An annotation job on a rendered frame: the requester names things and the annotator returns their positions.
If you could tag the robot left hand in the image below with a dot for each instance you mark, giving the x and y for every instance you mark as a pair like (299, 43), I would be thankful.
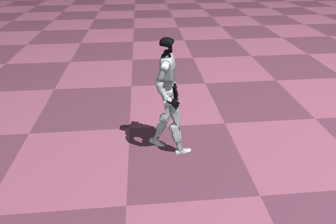
(175, 91)

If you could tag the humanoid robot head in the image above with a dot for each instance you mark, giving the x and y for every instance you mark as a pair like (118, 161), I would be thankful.
(167, 42)

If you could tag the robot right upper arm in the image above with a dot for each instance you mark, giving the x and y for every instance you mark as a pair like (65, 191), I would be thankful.
(163, 70)

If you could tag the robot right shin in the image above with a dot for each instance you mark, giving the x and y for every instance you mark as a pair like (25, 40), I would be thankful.
(176, 134)

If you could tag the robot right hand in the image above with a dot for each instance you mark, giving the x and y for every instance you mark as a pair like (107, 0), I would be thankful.
(174, 103)

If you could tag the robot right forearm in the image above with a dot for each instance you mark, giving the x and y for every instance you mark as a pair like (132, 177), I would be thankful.
(163, 93)

